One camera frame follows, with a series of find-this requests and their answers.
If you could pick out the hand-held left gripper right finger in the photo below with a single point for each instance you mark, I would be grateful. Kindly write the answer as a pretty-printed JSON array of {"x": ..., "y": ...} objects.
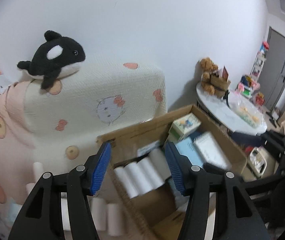
[{"x": 173, "y": 170}]

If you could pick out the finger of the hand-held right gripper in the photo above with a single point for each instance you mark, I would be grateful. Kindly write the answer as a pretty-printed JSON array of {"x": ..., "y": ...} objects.
[
  {"x": 220, "y": 168},
  {"x": 247, "y": 138}
]

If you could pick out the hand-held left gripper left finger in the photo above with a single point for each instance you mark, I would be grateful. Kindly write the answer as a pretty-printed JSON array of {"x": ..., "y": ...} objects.
[{"x": 102, "y": 170}]

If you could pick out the white paper roll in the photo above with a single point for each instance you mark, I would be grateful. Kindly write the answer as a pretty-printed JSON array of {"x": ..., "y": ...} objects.
[
  {"x": 158, "y": 162},
  {"x": 127, "y": 182},
  {"x": 138, "y": 177},
  {"x": 150, "y": 172}
]

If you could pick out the cardboard box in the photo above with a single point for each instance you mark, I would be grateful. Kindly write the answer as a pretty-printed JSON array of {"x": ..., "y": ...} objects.
[{"x": 137, "y": 132}]

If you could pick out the pile of white rolls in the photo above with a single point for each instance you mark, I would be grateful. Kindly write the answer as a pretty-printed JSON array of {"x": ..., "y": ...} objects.
[{"x": 114, "y": 220}]

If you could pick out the light blue packet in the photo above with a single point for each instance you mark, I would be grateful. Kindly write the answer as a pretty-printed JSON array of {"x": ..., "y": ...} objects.
[{"x": 13, "y": 212}]

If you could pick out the beige plastic container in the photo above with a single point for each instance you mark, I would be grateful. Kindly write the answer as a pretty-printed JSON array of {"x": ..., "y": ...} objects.
[{"x": 262, "y": 160}]

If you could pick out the white textured box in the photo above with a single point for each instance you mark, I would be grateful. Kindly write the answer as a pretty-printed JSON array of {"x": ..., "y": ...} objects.
[{"x": 211, "y": 150}]

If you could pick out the clear plastic snack bag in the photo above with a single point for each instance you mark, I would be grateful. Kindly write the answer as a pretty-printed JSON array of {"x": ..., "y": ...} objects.
[{"x": 247, "y": 115}]

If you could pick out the light blue box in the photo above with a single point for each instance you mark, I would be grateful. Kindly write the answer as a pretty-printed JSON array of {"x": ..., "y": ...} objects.
[{"x": 190, "y": 151}]

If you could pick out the white blue printed packet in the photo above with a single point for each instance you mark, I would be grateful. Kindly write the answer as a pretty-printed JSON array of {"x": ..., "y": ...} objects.
[{"x": 147, "y": 150}]

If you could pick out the green white carton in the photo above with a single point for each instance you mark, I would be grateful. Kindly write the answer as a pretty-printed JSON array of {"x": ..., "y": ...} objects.
[
  {"x": 173, "y": 136},
  {"x": 186, "y": 125}
]

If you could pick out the round white table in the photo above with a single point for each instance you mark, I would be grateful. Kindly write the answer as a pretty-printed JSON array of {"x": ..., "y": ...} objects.
[{"x": 222, "y": 115}]

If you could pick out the red small package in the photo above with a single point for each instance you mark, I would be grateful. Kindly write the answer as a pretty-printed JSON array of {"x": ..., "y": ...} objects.
[{"x": 259, "y": 98}]

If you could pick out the white shelf rack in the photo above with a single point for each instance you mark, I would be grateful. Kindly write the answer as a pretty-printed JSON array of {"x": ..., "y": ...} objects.
[{"x": 258, "y": 62}]

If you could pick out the grey door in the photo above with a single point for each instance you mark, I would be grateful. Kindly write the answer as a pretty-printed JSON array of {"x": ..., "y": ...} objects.
[{"x": 280, "y": 67}]

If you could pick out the brown teddy bear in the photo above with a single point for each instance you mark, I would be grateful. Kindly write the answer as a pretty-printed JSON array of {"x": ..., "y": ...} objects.
[{"x": 208, "y": 66}]

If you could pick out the cream printed pillow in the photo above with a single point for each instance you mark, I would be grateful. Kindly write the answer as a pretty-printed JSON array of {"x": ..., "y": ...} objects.
[{"x": 95, "y": 85}]

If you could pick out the black white orca plush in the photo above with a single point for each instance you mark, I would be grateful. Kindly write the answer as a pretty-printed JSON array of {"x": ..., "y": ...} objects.
[{"x": 45, "y": 65}]

